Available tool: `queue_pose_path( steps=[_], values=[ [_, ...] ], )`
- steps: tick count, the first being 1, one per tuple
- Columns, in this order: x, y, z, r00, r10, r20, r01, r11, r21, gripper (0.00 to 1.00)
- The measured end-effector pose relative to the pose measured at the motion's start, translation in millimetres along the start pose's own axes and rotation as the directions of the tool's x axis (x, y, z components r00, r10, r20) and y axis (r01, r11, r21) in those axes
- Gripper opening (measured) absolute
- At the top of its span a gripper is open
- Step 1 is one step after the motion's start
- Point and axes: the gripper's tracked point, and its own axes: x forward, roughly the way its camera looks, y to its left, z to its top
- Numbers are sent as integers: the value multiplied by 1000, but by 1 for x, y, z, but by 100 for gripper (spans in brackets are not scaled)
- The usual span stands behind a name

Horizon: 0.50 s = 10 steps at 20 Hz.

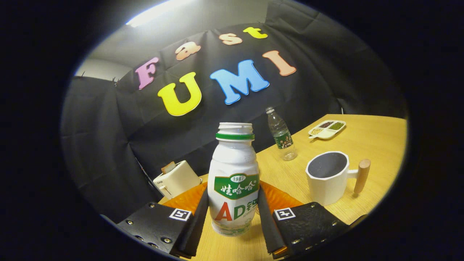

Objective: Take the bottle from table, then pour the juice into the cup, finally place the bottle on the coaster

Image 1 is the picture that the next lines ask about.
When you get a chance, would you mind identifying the black backdrop cloth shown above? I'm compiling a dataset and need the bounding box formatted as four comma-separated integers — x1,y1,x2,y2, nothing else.
60,0,408,223

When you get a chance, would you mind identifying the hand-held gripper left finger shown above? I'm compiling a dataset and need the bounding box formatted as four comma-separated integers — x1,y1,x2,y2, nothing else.
116,181,210,258

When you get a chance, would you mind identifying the bright ceiling light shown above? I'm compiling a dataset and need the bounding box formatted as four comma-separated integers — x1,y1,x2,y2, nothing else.
125,0,192,28

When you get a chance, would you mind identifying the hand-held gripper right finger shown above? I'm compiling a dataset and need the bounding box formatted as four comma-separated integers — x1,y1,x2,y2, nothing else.
256,181,368,258

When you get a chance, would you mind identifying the wooden table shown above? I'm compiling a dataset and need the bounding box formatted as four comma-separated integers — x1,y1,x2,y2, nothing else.
158,114,408,261

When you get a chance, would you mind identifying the white divided dish of beans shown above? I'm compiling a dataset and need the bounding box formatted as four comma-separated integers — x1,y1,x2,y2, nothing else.
308,120,346,140

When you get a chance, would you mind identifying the white juice bottle green label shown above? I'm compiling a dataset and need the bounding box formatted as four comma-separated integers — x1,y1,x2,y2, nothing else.
207,123,260,237

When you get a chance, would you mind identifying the clear plastic water bottle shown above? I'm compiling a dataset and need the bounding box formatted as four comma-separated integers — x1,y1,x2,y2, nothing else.
266,107,298,161

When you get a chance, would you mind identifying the cream toaster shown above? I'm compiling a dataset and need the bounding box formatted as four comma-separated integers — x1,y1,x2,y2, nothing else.
153,161,203,199

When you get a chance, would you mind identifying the white cup with wooden handle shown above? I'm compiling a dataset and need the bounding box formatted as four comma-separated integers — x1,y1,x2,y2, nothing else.
306,151,371,206

